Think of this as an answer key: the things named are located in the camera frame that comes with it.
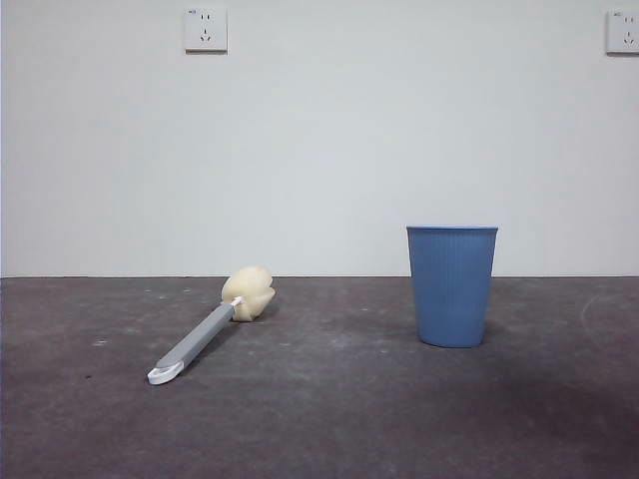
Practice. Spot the blue ribbed plastic cup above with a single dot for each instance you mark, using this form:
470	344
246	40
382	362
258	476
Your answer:
451	289

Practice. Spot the white wall socket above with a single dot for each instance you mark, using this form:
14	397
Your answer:
206	30
624	32

